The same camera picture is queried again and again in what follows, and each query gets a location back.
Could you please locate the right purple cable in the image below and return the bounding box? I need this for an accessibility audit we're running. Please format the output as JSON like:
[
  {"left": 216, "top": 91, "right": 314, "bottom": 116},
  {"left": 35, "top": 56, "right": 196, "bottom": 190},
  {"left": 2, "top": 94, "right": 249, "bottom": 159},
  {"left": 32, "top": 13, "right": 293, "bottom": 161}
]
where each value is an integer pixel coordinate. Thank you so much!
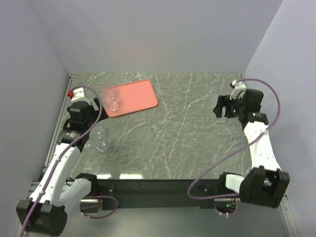
[{"left": 187, "top": 78, "right": 281, "bottom": 219}]

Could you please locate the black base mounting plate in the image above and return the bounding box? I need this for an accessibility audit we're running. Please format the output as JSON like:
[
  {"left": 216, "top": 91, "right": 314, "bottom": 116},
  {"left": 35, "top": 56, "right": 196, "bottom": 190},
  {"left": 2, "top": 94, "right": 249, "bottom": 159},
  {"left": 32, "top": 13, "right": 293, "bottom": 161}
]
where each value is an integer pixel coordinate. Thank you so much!
[{"left": 89, "top": 179, "right": 239, "bottom": 209}]

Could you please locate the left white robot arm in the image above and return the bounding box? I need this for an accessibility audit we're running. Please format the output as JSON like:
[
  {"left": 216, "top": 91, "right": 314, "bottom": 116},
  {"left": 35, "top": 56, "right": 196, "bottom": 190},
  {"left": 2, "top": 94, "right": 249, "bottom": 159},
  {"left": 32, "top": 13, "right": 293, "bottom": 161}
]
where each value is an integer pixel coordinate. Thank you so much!
[{"left": 16, "top": 96, "right": 108, "bottom": 237}]

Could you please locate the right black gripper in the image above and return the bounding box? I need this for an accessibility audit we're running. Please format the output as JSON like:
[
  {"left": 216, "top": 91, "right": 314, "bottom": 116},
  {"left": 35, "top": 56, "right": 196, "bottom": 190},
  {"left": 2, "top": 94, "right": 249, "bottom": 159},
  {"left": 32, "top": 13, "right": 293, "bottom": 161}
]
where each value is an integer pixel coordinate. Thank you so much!
[{"left": 213, "top": 93, "right": 246, "bottom": 119}]

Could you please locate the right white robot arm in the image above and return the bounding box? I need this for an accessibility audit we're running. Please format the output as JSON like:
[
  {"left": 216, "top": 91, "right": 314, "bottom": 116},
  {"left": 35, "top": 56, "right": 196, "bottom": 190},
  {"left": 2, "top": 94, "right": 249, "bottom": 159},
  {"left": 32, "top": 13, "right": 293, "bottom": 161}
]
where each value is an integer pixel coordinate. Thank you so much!
[{"left": 213, "top": 89, "right": 290, "bottom": 208}]

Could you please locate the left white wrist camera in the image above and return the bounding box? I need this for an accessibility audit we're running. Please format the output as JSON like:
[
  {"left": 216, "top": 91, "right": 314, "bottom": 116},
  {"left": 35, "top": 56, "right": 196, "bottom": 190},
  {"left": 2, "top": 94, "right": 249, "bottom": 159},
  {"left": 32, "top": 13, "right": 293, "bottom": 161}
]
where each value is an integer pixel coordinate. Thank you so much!
[{"left": 67, "top": 87, "right": 90, "bottom": 103}]

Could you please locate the salmon pink plastic tray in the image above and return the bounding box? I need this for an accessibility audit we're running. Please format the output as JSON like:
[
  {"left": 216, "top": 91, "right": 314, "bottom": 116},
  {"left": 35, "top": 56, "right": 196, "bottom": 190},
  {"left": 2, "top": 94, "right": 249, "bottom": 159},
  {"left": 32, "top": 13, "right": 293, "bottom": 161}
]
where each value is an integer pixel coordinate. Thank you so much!
[{"left": 104, "top": 79, "right": 158, "bottom": 118}]

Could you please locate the aluminium frame rail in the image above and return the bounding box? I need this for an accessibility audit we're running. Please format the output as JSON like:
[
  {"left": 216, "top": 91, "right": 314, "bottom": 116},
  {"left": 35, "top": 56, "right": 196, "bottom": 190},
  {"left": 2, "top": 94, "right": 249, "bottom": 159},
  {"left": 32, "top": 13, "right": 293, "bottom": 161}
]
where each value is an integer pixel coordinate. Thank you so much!
[{"left": 27, "top": 181, "right": 40, "bottom": 199}]

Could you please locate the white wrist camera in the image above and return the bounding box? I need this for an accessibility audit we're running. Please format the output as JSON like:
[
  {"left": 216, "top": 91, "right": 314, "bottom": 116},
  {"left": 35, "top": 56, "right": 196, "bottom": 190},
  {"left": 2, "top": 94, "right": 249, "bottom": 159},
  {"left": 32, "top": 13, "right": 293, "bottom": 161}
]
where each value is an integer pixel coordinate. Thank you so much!
[
  {"left": 67, "top": 87, "right": 90, "bottom": 103},
  {"left": 230, "top": 80, "right": 246, "bottom": 100}
]

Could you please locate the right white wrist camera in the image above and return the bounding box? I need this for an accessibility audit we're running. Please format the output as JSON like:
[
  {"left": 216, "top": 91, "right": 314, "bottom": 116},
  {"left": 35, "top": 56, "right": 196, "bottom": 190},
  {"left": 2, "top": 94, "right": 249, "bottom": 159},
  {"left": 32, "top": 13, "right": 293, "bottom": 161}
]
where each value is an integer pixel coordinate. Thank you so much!
[{"left": 230, "top": 80, "right": 246, "bottom": 100}]

